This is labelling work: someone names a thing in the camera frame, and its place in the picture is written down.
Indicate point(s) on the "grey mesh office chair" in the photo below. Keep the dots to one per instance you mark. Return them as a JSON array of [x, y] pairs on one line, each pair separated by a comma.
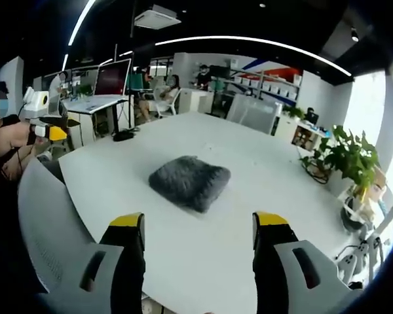
[[253, 112], [49, 225]]

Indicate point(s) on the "ceiling air conditioner unit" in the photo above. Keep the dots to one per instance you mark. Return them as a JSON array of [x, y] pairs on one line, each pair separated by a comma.
[[157, 17]]

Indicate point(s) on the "green potted plant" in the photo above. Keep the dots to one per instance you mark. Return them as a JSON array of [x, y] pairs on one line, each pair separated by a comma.
[[347, 157]]

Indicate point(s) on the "grey towel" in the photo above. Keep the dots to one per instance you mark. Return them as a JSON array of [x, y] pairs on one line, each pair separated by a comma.
[[190, 181]]

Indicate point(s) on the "white plastic chair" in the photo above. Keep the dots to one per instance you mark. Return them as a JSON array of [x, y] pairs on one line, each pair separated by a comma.
[[167, 104]]

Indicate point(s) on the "white standing desk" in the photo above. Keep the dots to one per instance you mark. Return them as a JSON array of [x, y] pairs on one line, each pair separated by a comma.
[[95, 103]]

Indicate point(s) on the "large computer monitor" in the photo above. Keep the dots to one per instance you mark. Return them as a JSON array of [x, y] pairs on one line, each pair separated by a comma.
[[113, 76]]

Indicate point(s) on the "shelf with white bins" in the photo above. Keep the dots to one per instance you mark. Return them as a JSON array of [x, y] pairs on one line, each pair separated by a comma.
[[268, 83]]

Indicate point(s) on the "white plant pot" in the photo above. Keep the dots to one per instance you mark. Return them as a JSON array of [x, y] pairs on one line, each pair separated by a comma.
[[350, 214]]

